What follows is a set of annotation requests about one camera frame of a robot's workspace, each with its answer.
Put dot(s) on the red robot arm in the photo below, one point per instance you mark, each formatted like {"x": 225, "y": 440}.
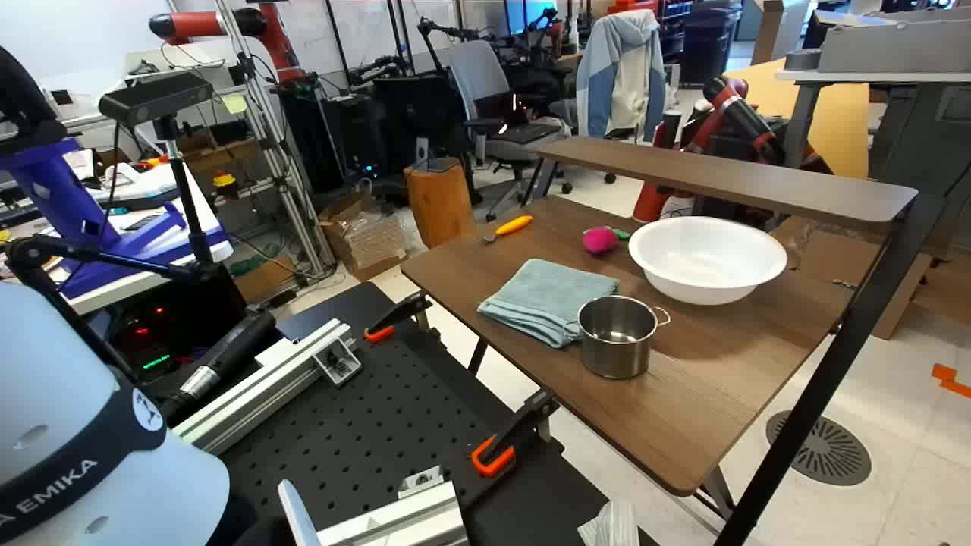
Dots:
{"x": 202, "y": 27}

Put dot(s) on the light blue towel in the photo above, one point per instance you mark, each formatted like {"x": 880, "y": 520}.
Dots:
{"x": 540, "y": 298}

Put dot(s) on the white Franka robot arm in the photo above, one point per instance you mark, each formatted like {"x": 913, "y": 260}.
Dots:
{"x": 63, "y": 404}

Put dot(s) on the orange floor tape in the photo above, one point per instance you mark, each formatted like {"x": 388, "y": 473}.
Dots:
{"x": 951, "y": 382}

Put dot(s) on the black camera on tripod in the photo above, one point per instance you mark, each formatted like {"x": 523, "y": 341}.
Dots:
{"x": 157, "y": 96}

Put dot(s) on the aluminium extrusion rail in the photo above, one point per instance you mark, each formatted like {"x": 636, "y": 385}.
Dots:
{"x": 267, "y": 390}
{"x": 395, "y": 516}

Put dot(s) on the black cylindrical device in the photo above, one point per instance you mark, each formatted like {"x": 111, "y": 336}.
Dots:
{"x": 222, "y": 357}

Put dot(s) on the wooden table shelf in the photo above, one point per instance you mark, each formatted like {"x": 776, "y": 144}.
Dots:
{"x": 729, "y": 180}

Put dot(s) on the pink and green toy vegetable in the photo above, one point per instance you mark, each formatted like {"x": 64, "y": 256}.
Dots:
{"x": 598, "y": 241}

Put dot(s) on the chair with blue white jacket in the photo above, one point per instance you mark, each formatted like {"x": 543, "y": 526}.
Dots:
{"x": 619, "y": 72}

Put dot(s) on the grey office chair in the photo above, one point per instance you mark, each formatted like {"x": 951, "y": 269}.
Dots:
{"x": 489, "y": 96}

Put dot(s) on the yellow cardboard sheet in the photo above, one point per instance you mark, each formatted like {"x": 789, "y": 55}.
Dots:
{"x": 837, "y": 124}

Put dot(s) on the black orange clamp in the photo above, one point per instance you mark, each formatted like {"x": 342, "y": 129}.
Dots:
{"x": 510, "y": 434}
{"x": 395, "y": 318}

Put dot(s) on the red Sawyer robot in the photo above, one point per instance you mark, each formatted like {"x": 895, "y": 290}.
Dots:
{"x": 722, "y": 120}

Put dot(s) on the steel pot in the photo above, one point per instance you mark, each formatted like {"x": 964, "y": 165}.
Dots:
{"x": 612, "y": 357}

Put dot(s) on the black perforated board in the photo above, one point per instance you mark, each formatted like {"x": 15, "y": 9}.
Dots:
{"x": 374, "y": 425}

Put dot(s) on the black table frame leg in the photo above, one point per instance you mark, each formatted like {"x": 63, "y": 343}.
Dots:
{"x": 822, "y": 385}

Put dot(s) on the metal shelving rack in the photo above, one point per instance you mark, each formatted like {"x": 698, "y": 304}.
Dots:
{"x": 270, "y": 133}

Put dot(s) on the blue machine frame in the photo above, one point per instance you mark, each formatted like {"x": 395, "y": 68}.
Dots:
{"x": 56, "y": 193}

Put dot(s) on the grey desk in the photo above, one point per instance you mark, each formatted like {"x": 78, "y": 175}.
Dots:
{"x": 910, "y": 61}

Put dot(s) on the white bowl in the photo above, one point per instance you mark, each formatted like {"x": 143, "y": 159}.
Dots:
{"x": 707, "y": 262}

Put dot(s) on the open cardboard box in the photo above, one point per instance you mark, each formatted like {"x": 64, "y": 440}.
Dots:
{"x": 366, "y": 245}

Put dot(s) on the round floor drain grille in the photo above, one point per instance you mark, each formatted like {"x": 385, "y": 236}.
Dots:
{"x": 819, "y": 450}

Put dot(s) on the white crumpled cloth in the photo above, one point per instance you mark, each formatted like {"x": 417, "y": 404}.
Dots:
{"x": 607, "y": 526}

